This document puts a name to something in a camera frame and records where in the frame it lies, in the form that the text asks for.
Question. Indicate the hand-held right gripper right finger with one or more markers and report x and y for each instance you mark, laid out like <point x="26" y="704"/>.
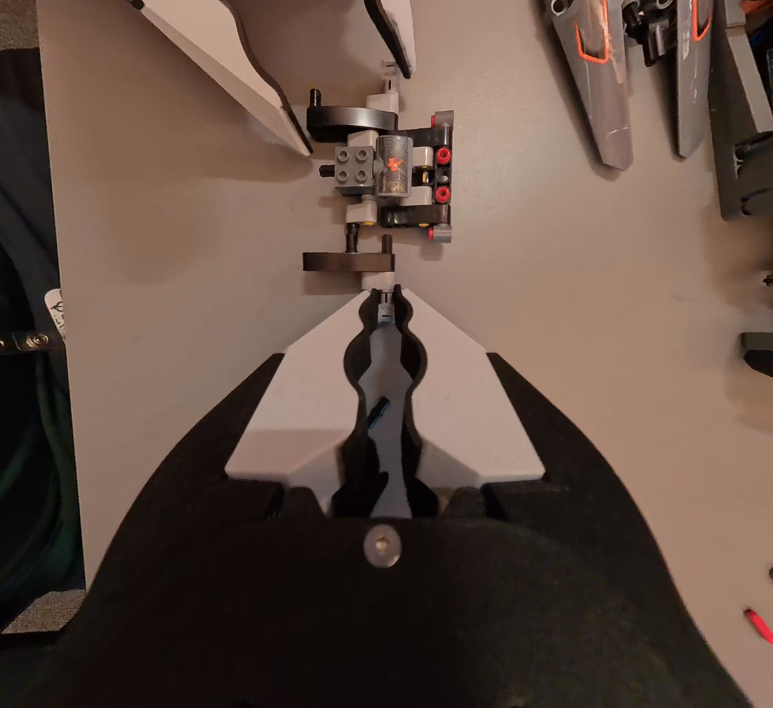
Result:
<point x="477" y="418"/>

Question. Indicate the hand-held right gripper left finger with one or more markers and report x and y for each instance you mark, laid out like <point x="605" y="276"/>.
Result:
<point x="290" y="418"/>

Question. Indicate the black lego beam assembly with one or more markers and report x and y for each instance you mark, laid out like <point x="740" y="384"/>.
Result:
<point x="344" y="119"/>
<point x="344" y="262"/>

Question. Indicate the dark grey lego axle assembly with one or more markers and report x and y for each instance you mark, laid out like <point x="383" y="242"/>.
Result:
<point x="356" y="170"/>

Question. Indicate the black lego assembly red pins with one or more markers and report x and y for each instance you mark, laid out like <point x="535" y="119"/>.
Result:
<point x="438" y="176"/>

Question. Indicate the grey lego panels orange stripes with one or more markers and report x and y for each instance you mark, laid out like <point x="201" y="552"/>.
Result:
<point x="586" y="56"/>

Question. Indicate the red lego pin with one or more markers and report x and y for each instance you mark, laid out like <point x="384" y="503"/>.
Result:
<point x="759" y="624"/>

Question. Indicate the large lego vehicle model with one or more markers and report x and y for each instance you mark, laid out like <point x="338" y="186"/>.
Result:
<point x="743" y="116"/>

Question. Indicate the person's dark trousers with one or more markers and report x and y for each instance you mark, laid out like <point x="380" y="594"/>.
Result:
<point x="30" y="418"/>

